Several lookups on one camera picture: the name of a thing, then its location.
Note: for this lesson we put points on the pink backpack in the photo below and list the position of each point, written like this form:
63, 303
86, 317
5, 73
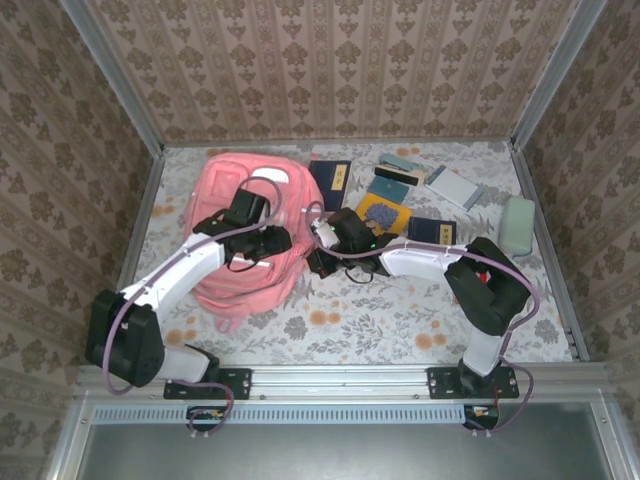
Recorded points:
220, 180

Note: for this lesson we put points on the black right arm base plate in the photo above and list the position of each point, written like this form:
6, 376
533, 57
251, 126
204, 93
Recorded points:
440, 382

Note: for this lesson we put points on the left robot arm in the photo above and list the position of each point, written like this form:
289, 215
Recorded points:
175, 270

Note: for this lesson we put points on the pale green pencil case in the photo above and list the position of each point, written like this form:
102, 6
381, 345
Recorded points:
517, 227

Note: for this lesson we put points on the aluminium mounting rail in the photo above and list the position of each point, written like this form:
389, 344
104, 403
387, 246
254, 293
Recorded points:
340, 380

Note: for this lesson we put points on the black and beige block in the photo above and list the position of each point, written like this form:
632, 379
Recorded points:
395, 175

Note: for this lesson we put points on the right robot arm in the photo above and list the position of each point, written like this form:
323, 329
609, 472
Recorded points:
425, 260

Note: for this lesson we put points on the grey metal panel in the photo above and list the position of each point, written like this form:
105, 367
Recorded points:
350, 450

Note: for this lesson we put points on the yellow illustrated book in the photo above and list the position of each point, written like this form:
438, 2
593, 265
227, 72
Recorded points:
372, 200

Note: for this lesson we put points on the red card box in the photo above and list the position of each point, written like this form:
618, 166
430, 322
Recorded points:
483, 276

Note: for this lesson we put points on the white notebook with blue spine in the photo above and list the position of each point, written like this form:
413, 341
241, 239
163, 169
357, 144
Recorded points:
452, 187

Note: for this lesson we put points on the navy book with yellow label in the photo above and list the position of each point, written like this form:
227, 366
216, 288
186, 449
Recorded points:
425, 231
325, 175

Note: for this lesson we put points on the aluminium rear rail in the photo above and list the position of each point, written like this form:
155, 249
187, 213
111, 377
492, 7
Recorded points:
350, 141

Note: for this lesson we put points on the aluminium frame post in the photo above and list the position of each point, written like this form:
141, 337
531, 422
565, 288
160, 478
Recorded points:
117, 75
554, 75

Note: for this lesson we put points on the aluminium side rail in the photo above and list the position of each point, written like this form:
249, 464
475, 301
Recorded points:
533, 200
147, 200

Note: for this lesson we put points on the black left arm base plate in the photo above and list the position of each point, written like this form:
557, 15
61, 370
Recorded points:
240, 384

